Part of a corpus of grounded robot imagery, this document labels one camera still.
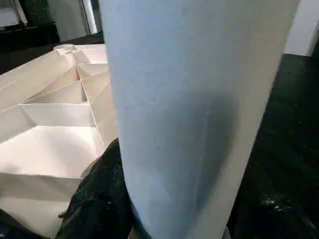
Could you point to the white plastic table leg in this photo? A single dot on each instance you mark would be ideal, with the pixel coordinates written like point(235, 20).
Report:
point(187, 99)

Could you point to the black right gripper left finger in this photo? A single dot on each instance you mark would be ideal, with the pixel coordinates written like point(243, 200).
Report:
point(99, 199)

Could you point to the black table mat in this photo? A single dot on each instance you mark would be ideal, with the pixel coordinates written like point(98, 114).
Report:
point(286, 124)

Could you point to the white plastic table top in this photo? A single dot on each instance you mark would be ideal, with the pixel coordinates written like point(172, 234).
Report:
point(49, 149)

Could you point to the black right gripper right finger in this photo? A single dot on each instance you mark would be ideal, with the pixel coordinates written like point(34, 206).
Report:
point(274, 219)

